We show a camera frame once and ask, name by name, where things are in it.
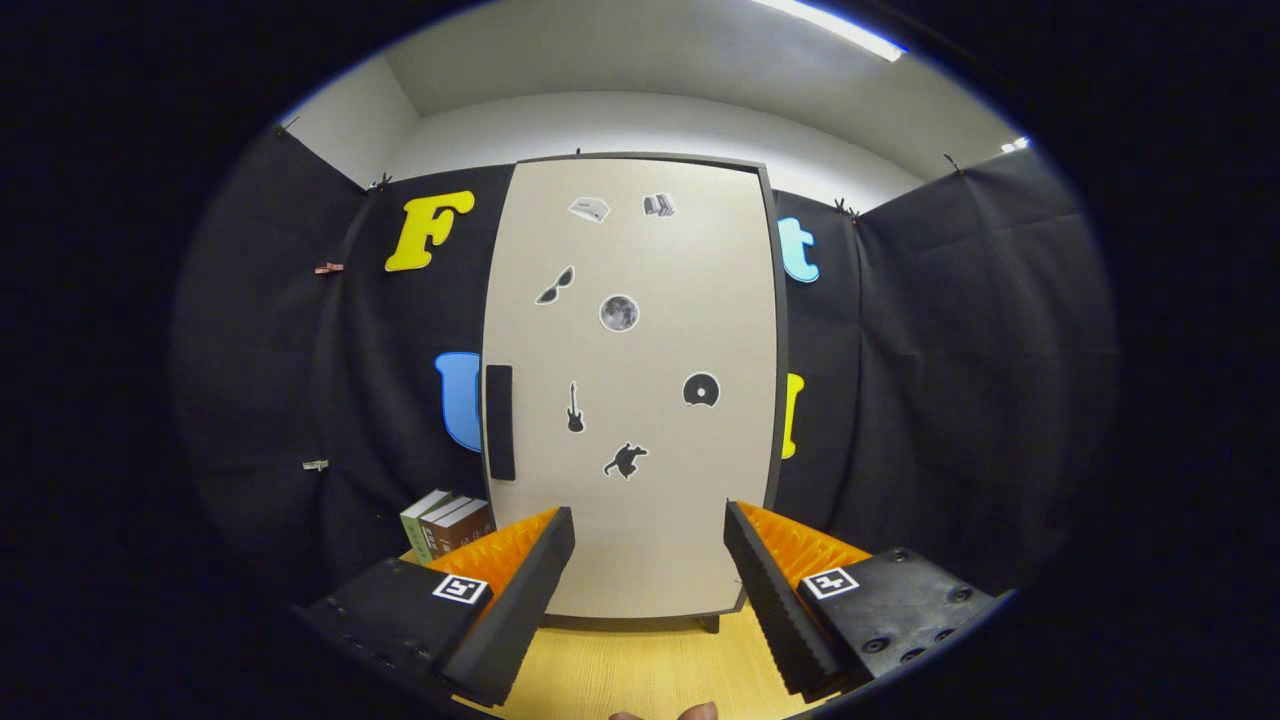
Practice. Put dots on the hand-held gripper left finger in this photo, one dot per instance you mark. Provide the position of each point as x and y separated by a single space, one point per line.
520 615

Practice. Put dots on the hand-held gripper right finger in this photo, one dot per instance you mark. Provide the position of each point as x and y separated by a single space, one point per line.
770 605

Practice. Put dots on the green book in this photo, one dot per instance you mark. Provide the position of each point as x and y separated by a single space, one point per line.
415 535

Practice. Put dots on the grey cabinet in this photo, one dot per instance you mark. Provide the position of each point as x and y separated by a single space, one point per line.
783 350

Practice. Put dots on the black backdrop cloth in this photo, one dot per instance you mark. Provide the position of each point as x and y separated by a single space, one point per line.
950 350

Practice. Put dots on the small ceiling light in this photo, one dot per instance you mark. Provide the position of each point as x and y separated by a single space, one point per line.
1016 145

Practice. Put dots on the long ceiling light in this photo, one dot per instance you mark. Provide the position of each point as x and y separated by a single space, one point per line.
830 30

